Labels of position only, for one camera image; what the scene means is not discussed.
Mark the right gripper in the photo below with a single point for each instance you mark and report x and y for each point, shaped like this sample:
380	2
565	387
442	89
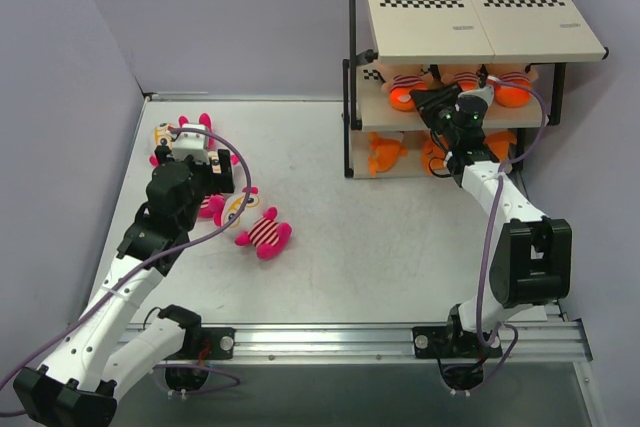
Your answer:
433	101

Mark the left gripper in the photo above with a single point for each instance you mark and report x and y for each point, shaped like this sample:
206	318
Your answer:
222	179

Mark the white pink glasses plush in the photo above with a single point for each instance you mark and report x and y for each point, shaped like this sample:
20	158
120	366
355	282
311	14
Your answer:
251	222
206	211

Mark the white pink glasses plush front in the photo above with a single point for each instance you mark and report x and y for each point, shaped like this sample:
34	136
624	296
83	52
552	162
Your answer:
251	222

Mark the peach boy plush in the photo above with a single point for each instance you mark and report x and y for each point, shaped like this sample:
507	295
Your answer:
516	80
467	76
399	80

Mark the orange shark plush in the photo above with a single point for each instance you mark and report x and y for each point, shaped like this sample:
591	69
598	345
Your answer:
385	150
499	145
432	156

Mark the orange shark plush back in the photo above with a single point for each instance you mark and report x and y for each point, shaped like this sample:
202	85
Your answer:
385	150

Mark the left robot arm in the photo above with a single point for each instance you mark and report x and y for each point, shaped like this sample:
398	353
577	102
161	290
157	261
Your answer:
86	373

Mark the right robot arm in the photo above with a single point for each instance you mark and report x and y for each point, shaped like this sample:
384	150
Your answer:
526	258

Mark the cream black three-tier shelf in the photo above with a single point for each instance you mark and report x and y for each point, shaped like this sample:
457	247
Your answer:
399	45

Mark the white pink striped plush back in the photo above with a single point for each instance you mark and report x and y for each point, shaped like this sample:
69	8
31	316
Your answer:
162	137

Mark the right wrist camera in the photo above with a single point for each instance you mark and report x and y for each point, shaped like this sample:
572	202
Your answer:
484	91

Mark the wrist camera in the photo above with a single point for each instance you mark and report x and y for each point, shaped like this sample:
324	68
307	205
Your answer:
190	141
484	91

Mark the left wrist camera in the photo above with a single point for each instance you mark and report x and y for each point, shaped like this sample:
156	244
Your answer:
190	141

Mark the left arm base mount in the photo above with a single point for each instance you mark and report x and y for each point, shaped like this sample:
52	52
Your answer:
216	343

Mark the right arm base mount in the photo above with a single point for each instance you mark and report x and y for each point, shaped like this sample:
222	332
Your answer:
436	342

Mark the aluminium front rail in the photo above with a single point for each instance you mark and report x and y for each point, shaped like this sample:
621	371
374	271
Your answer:
563	342

